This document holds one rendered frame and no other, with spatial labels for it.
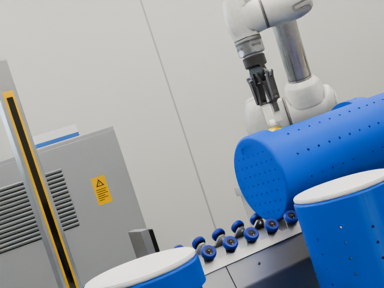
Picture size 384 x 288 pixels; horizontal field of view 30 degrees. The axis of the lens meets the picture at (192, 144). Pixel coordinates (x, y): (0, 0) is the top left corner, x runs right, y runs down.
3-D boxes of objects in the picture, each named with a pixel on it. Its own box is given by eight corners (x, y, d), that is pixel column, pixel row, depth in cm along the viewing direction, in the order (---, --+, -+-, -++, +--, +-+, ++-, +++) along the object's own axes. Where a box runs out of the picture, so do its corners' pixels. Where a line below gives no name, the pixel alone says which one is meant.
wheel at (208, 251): (197, 251, 204) (198, 247, 202) (210, 245, 206) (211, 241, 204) (205, 263, 201) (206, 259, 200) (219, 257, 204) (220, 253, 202)
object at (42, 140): (32, 153, 385) (27, 139, 385) (72, 140, 397) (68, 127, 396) (38, 150, 374) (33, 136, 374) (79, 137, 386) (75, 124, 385)
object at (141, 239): (144, 282, 210) (127, 231, 209) (156, 276, 211) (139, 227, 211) (158, 283, 201) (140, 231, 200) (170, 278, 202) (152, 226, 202)
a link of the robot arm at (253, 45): (243, 38, 231) (248, 56, 231) (265, 32, 235) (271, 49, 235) (229, 46, 239) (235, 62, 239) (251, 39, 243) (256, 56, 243)
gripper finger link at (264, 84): (263, 71, 237) (266, 69, 236) (278, 100, 235) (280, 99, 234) (254, 74, 236) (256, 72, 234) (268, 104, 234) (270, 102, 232)
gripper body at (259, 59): (237, 60, 239) (246, 87, 239) (250, 55, 231) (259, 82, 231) (255, 55, 242) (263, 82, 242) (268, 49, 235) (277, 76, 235)
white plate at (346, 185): (407, 162, 199) (408, 166, 199) (323, 180, 217) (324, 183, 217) (362, 188, 178) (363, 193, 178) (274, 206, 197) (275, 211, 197)
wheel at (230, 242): (219, 242, 207) (220, 238, 206) (231, 236, 209) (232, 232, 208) (227, 254, 205) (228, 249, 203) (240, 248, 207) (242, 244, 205)
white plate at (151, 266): (76, 299, 157) (78, 304, 157) (196, 259, 158) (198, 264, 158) (91, 274, 185) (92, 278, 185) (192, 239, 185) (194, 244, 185)
